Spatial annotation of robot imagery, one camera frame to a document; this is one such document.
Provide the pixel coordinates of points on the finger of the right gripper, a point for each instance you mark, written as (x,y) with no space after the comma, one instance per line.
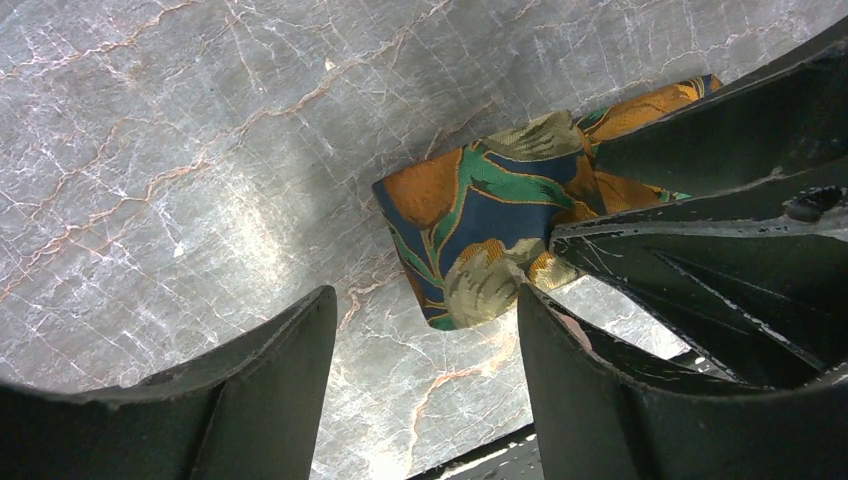
(787,117)
(754,279)

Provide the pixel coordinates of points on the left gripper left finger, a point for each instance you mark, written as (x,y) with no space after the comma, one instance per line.
(247,409)

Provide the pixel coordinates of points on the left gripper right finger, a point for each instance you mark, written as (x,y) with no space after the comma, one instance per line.
(606,409)

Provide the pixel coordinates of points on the orange blue floral tie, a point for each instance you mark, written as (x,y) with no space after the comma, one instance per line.
(472,225)

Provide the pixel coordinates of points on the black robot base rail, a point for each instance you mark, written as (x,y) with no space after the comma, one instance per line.
(514,456)

